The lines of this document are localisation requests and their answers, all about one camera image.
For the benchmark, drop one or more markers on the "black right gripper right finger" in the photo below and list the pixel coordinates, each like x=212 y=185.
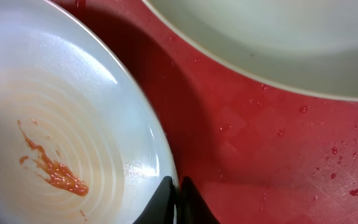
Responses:
x=194 y=209

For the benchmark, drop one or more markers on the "light blue plate top right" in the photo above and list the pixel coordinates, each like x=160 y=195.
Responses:
x=308 y=47

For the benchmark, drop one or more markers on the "red serving tray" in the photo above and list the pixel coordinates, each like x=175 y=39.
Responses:
x=257 y=154

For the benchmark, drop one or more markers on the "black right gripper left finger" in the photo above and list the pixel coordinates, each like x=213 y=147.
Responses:
x=160 y=208

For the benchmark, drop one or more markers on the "light blue plate bottom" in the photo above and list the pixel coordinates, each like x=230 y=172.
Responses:
x=79 y=141

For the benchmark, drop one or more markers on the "light blue plate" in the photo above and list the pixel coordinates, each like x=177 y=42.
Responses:
x=308 y=47
x=79 y=141

